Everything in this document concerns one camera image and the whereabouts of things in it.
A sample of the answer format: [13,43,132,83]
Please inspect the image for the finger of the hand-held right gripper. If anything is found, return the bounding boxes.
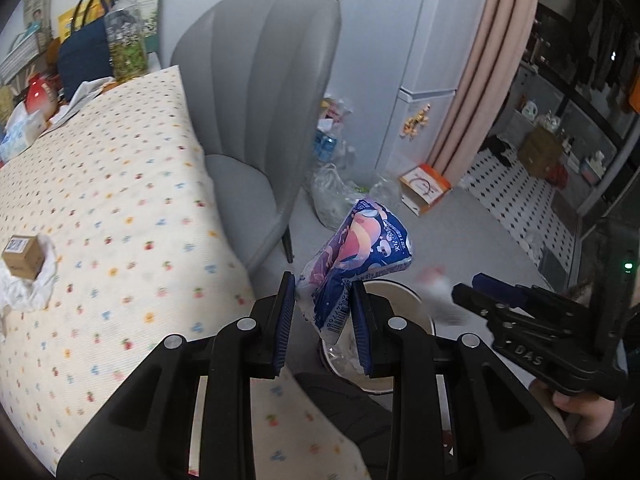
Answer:
[452,284,501,318]
[472,272,531,306]

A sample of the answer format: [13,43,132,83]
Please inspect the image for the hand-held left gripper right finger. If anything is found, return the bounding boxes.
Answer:
[349,281,586,480]

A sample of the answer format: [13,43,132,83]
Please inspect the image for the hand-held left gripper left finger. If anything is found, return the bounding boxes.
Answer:
[56,271,297,480]

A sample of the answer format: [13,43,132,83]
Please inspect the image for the white trash bin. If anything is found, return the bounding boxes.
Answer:
[320,279,438,393]

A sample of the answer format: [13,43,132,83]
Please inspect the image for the blue peach snack packet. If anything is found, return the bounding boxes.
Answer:
[295,199,416,346]

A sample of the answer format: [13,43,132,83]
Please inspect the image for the person's right hand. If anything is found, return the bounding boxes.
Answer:
[530,376,626,446]

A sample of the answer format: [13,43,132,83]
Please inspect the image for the orange and white box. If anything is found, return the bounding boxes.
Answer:
[398,164,452,216]

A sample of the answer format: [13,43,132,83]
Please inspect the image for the clear plastic bag with greens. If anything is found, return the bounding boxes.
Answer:
[310,162,401,231]

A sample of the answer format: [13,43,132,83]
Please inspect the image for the brown cardboard storage box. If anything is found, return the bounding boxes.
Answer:
[517,125,563,178]

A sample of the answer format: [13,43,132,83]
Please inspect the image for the gold fridge magnet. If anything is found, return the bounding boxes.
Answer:
[402,104,432,138]

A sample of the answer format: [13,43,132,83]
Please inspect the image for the pack of blue bottles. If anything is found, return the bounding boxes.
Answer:
[314,130,351,161]

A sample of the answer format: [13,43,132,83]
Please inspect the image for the black metal shelf rack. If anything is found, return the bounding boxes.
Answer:
[515,0,640,281]

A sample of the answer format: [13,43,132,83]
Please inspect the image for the floral cream tablecloth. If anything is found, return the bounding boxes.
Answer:
[0,65,371,480]

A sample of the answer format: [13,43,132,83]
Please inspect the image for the pink curtain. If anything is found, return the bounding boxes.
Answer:
[430,0,546,186]

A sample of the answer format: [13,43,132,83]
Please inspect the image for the grey upholstered chair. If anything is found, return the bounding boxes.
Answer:
[170,0,343,263]

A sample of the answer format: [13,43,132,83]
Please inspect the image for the crumpled clear plastic bag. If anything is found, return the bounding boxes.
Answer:
[0,232,57,341]

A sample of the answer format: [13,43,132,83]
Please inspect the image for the small brown cardboard box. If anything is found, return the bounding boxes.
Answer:
[1,235,43,279]

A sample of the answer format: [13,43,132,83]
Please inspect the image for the white fridge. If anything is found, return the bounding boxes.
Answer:
[320,0,493,196]

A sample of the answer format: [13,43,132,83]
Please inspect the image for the white papers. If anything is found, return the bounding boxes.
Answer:
[50,76,118,123]

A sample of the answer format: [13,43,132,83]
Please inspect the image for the blue white tissue pack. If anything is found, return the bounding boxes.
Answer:
[0,102,48,161]

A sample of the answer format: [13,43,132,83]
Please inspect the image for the clear bottle with green contents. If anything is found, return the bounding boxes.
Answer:
[104,0,149,81]

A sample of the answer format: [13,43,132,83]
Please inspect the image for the navy lunch bag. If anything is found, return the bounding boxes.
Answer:
[57,0,118,98]

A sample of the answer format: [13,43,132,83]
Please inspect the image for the yellow snack packet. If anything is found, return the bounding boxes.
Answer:
[56,2,108,43]

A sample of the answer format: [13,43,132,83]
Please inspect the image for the white paper bag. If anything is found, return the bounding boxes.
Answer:
[22,0,56,46]

